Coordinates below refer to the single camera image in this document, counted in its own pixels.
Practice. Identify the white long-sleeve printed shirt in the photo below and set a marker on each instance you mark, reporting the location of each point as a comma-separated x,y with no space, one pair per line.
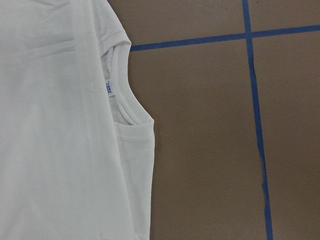
77,149

